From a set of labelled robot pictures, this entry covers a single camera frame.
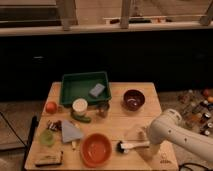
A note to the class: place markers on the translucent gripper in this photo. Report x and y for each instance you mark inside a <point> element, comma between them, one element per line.
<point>141,136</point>

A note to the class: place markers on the white handled dish brush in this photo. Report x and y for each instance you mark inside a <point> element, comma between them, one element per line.
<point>124,147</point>

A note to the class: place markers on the red orange bowl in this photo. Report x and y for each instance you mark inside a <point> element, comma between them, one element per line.
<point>95,150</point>

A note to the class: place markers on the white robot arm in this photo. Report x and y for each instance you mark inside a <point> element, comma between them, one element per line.
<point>166,127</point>

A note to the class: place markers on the dark maroon bowl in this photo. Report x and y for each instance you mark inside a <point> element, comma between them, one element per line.
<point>133,99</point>

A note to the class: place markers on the brown wooden block brush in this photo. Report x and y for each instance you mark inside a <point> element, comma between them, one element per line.
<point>45,159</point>

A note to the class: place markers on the wooden table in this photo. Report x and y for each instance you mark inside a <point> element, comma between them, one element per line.
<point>120,124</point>

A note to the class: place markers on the small metal cup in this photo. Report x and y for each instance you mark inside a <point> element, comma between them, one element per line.
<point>103,109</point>

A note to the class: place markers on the green cucumber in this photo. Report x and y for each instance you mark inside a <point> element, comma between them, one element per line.
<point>83,119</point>

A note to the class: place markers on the grey blue sponge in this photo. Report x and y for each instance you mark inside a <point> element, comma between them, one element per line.
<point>97,90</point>

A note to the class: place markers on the green plastic tray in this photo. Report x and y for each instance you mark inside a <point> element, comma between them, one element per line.
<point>79,85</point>

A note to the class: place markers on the white lidded round container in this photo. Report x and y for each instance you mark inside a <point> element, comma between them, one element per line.
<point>80,106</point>

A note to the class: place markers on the grey blue folded cloth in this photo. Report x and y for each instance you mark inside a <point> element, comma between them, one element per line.
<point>70,132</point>

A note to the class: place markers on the dark candy wrapper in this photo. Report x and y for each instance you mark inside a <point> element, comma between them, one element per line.
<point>54,126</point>

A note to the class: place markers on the orange tomato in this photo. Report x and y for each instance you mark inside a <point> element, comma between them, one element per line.
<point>51,107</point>

